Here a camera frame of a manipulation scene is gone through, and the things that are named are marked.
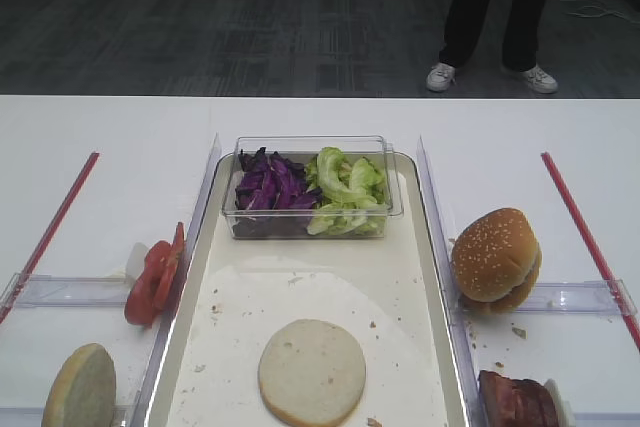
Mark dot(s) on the left red tape strip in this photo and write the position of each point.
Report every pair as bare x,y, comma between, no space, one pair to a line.
50,232

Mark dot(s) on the white sneaker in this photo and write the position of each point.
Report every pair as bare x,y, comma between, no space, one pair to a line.
537,79
440,77

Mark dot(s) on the cream rectangular serving tray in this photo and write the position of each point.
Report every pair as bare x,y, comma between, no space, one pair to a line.
238,293

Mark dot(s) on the right red tape strip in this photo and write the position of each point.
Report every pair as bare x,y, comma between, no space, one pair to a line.
592,247

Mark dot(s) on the left clear cross divider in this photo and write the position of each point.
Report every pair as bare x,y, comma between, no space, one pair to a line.
51,291

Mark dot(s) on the purple cabbage pieces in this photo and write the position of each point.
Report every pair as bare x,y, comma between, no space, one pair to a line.
272,182

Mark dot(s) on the red tomato slice front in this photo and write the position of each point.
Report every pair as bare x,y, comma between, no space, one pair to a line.
139,308

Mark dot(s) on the clear plastic salad container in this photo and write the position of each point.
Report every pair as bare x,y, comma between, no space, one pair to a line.
303,149

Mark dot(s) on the white left sneaker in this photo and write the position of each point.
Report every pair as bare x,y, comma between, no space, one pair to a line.
537,79

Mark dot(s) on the red tomato slice back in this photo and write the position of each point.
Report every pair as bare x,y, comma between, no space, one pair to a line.
170,268

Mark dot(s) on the bun slice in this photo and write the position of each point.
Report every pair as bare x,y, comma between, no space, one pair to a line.
84,390
312,373

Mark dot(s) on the clear cross divider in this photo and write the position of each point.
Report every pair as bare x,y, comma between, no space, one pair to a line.
604,297
51,291

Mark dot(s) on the right clear cross divider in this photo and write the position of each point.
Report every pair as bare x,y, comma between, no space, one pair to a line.
604,297

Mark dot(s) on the green lettuce leaves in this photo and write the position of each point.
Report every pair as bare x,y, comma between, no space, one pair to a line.
353,201

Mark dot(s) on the white right sneaker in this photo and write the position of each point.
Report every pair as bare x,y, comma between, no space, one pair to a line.
440,77

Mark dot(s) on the white patty holder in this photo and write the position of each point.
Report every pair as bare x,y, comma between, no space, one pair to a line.
563,409

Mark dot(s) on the sesame burger bun stack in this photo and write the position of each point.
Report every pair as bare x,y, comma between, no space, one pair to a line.
496,262

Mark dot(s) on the right clear long divider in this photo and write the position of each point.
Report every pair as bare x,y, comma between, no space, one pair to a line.
458,338

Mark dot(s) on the red tape strip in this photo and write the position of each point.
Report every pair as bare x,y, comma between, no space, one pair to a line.
592,247
50,232

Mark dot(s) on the red tomato slice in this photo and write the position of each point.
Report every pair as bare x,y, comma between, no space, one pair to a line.
139,308
170,268

